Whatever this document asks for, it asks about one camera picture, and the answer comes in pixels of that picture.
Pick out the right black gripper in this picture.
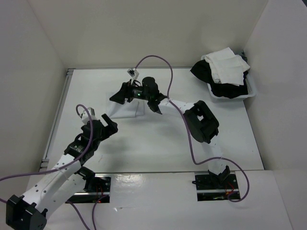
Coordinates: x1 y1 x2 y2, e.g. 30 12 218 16
110 79 151 105

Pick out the light white skirt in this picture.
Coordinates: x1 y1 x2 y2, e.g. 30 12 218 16
106 92 145 119

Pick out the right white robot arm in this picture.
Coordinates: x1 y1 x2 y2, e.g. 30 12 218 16
109 77 230 188

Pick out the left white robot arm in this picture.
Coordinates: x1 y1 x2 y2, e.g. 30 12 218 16
6 114 118 230

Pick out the black skirt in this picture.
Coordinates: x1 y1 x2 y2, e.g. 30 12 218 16
190 60 248 99

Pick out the cream white skirt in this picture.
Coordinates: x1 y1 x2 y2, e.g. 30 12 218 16
202 47 250 86

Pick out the white plastic laundry basket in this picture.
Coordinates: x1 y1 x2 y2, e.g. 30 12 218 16
207 55 256 101

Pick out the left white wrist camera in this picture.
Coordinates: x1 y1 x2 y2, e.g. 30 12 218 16
79 107 97 124

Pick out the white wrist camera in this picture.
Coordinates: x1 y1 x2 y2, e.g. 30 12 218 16
79 107 97 124
127 68 139 85

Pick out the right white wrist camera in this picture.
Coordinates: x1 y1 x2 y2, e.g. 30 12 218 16
127 68 139 85

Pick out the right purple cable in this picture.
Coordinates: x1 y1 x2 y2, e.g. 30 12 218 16
135 55 250 202

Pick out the purple cable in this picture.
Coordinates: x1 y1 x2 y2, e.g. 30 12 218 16
135 55 250 202
0 104 110 230

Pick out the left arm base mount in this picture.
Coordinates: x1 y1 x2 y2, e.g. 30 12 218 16
68 176 111 204

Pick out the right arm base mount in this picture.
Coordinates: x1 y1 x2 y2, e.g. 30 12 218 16
192 173 241 201

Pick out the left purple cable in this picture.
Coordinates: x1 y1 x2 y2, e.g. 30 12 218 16
0 104 110 230

